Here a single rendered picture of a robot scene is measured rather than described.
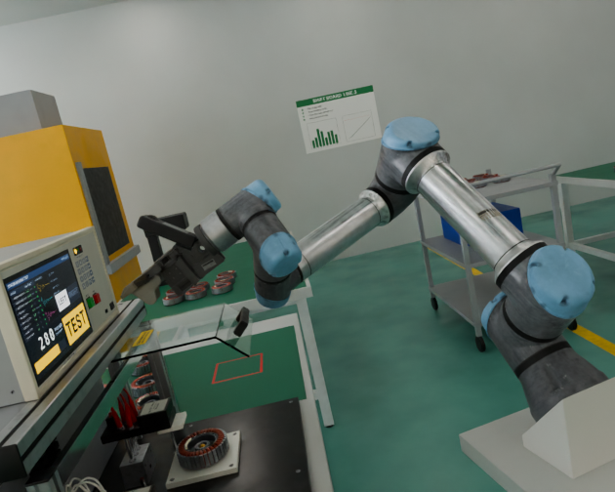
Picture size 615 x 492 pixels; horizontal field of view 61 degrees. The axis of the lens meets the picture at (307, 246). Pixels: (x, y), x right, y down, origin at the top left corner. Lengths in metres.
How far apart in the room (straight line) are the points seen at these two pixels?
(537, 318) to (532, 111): 6.00
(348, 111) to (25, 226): 3.57
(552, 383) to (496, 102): 5.84
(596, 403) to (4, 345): 0.95
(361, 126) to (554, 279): 5.39
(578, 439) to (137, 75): 5.86
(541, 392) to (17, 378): 0.86
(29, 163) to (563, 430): 4.24
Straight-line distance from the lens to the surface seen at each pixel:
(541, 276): 0.97
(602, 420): 1.08
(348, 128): 6.24
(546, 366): 1.07
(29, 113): 4.95
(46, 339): 0.95
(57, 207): 4.63
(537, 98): 6.97
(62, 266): 1.06
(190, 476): 1.22
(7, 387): 0.91
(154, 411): 1.21
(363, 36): 6.40
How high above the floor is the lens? 1.39
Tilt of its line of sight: 11 degrees down
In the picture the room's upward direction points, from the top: 12 degrees counter-clockwise
